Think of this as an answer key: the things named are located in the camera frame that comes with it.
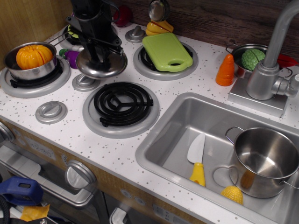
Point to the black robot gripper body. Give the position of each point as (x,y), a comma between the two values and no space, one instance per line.
(92,21)

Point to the blue clamp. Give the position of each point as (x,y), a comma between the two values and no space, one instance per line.
(21,191)

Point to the green toy cabbage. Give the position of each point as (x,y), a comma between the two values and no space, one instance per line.
(251,57)

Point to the yellow cloth scrap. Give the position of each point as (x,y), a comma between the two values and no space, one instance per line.
(31,213)

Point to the round steel pot lid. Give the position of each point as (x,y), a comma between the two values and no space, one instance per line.
(114,65)

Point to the toy knife yellow handle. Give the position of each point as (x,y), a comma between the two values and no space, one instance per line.
(195,156)

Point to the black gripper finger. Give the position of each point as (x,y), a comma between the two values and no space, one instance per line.
(105,54)
(93,55)

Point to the back right stove burner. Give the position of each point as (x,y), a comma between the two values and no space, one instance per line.
(144,65)

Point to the silver knob front left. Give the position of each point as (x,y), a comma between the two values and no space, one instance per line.
(51,112)

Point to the hanging steel ladle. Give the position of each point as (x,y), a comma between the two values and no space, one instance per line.
(159,10)

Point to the small steel pot back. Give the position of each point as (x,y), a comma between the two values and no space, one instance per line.
(237,52)

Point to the silver knob back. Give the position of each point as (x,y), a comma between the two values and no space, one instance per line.
(135,35)

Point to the red toy pepper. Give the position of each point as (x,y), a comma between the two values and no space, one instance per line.
(285,61)

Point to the yellow toy banana bunch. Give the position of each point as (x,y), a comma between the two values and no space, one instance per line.
(154,28)

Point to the dark red toy fruit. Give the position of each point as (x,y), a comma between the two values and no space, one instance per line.
(122,16)

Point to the silver oven dial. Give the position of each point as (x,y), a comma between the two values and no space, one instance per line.
(5,134)

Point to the silver knob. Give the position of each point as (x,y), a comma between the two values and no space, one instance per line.
(135,35)
(83,83)
(51,112)

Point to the green toy cutting board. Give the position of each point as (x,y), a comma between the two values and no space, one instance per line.
(167,53)

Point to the large steel pot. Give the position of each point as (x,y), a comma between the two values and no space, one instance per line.
(262,162)

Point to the yellow toy corn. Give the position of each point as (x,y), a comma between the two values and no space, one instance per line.
(233,193)

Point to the silver toy sink basin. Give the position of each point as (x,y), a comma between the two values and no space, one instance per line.
(164,152)

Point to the front black stove burner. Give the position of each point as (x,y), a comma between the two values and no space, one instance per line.
(120,110)

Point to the silver oven door handle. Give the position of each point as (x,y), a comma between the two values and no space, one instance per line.
(21,166)

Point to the orange toy pumpkin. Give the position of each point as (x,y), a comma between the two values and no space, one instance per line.
(33,56)

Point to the steel saucepan with handle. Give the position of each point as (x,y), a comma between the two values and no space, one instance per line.
(31,74)

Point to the left black stove burner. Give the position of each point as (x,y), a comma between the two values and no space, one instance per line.
(56,82)

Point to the back left stove burner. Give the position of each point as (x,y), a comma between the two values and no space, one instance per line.
(70,42)

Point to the green toy plate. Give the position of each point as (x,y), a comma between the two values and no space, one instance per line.
(72,34)

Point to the silver knob middle left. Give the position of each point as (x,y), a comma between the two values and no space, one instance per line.
(83,83)

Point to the silver toy faucet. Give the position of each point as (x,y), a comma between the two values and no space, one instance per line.
(265,90)

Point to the orange toy carrot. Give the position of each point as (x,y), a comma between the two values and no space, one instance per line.
(225,75)

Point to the purple toy eggplant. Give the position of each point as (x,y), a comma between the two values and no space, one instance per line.
(70,56)

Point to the black stove burner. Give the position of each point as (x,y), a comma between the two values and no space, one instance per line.
(56,82)
(120,110)

